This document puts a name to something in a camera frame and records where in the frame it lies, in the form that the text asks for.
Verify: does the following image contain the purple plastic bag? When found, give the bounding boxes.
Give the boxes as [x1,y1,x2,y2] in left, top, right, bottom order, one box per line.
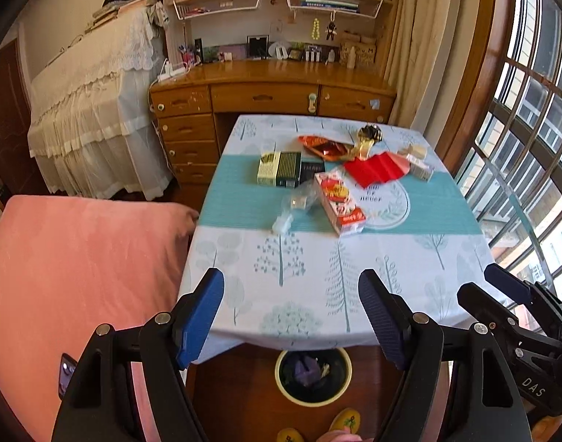
[294,356,330,387]

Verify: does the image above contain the red cartoon milk carton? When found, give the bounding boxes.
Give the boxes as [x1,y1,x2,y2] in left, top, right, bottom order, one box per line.
[314,170,367,236]

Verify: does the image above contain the red paper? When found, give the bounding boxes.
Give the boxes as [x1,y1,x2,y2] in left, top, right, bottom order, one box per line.
[344,151,410,189]

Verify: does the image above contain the black talopn box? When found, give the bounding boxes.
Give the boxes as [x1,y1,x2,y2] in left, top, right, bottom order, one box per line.
[300,161,326,184]

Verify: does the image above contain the orange foil snack bag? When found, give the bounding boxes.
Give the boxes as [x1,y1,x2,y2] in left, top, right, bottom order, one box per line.
[298,135,354,162]

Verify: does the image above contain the yellow rim trash bin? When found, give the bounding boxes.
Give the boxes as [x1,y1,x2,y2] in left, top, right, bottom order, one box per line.
[275,347,353,408]

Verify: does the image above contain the right yellow slipper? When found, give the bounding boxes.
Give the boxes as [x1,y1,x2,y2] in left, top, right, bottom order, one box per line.
[330,408,362,434]

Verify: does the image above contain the pink trouser legs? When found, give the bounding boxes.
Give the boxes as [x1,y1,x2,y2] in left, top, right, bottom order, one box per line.
[316,428,372,442]

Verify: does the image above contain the black phone on bed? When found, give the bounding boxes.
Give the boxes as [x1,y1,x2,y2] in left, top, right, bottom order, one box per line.
[57,353,77,399]

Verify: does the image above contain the pink bed cover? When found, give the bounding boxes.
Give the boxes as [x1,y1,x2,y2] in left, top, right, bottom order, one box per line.
[0,196,198,441]

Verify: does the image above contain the tree pattern tablecloth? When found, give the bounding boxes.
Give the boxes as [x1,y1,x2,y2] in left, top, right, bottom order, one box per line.
[180,115,492,360]

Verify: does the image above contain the small purple white carton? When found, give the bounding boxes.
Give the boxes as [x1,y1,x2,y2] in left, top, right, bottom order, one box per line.
[406,154,435,182]

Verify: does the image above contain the clear plastic bag on table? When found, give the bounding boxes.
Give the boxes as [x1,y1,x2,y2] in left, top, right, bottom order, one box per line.
[272,180,319,235]

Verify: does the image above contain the cream small box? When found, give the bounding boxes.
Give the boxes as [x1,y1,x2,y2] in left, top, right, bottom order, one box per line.
[397,144,428,160]

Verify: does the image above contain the green and cream box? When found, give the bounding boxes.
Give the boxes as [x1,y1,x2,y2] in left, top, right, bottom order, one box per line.
[257,152,302,189]

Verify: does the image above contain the black gold crumpled wrapper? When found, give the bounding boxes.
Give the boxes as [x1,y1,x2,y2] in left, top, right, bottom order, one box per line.
[357,124,383,144]

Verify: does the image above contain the white lace covered piano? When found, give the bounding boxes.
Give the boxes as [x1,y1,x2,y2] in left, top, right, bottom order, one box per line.
[27,7,172,201]

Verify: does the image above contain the wooden desk with drawers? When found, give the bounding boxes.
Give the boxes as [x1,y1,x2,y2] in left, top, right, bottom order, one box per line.
[149,60,396,210]

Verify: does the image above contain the wooden bookshelf with books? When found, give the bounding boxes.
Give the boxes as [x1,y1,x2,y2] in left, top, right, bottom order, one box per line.
[163,0,397,66]

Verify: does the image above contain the black picture frame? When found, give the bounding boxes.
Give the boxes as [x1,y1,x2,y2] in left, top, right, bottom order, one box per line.
[247,35,269,60]

